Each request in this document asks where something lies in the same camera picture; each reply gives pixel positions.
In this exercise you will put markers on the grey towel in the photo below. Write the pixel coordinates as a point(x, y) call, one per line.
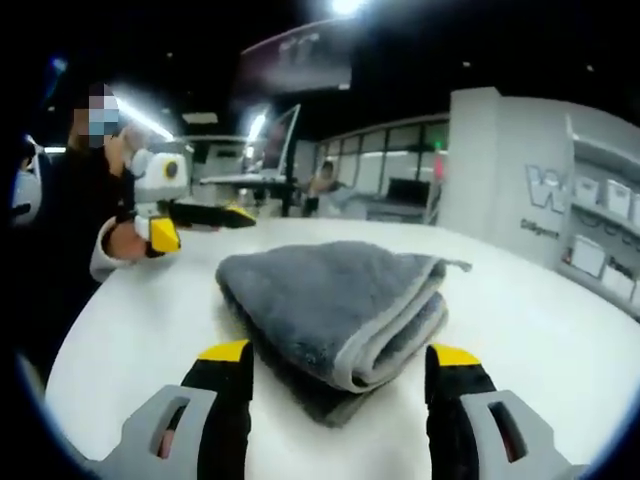
point(310, 295)

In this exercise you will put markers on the person's left hand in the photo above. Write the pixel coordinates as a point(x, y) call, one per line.
point(122, 245)

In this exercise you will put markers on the person in black clothes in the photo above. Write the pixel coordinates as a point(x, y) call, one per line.
point(75, 190)

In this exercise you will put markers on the large desk monitor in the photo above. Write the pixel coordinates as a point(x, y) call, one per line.
point(280, 140)

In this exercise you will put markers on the white rounded object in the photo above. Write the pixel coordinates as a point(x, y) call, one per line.
point(27, 190)

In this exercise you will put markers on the hanging dark screen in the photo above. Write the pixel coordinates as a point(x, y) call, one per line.
point(300, 55)

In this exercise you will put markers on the small black monitor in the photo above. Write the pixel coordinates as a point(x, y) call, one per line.
point(409, 190)

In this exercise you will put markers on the row of white storage bins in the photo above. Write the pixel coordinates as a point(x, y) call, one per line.
point(590, 255)

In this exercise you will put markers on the grey metal shelf rack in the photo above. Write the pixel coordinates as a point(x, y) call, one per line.
point(590, 150)

